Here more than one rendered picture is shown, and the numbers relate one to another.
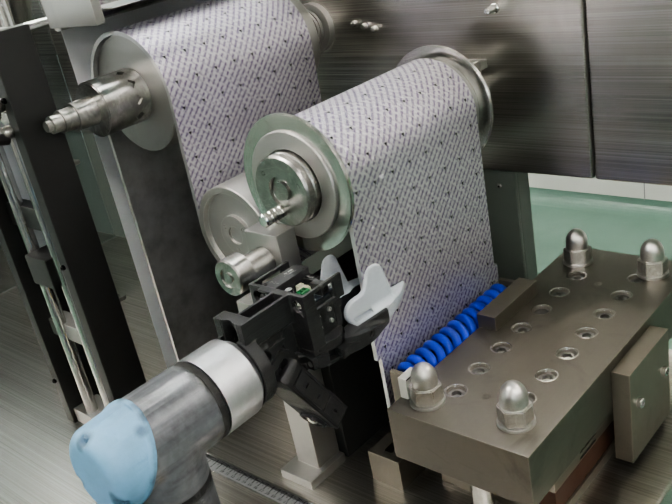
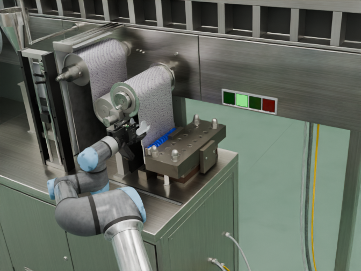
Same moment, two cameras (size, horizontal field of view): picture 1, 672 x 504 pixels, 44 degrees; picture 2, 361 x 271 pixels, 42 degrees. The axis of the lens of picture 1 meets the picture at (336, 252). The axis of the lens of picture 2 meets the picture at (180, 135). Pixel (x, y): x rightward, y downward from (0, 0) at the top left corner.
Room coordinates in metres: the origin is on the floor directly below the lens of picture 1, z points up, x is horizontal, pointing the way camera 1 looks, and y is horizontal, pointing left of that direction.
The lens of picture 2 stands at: (-0.98, 0.15, 1.98)
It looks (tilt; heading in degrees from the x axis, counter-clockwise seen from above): 27 degrees down; 349
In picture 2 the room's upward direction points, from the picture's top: 4 degrees counter-clockwise
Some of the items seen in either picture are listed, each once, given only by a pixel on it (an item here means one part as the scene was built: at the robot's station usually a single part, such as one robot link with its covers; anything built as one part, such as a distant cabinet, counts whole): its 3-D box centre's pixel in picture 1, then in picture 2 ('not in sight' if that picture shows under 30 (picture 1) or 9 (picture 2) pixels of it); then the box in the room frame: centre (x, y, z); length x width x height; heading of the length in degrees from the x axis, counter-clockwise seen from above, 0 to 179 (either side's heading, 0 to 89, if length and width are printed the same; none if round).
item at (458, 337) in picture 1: (459, 332); (163, 140); (0.82, -0.12, 1.03); 0.21 x 0.04 x 0.03; 134
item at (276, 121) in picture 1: (296, 183); (124, 99); (0.79, 0.03, 1.25); 0.15 x 0.01 x 0.15; 44
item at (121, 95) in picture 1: (114, 102); (72, 72); (0.96, 0.22, 1.34); 0.06 x 0.06 x 0.06; 44
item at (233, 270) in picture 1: (235, 274); (107, 121); (0.76, 0.10, 1.18); 0.04 x 0.02 x 0.04; 44
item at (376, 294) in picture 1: (376, 290); (143, 127); (0.73, -0.03, 1.15); 0.09 x 0.03 x 0.06; 125
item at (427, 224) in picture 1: (428, 236); (156, 114); (0.83, -0.10, 1.15); 0.23 x 0.01 x 0.18; 134
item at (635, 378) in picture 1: (644, 393); (208, 156); (0.72, -0.29, 0.97); 0.10 x 0.03 x 0.11; 134
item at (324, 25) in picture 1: (299, 33); (120, 50); (1.18, -0.01, 1.34); 0.07 x 0.07 x 0.07; 44
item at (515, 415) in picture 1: (514, 402); (174, 154); (0.63, -0.13, 1.05); 0.04 x 0.04 x 0.04
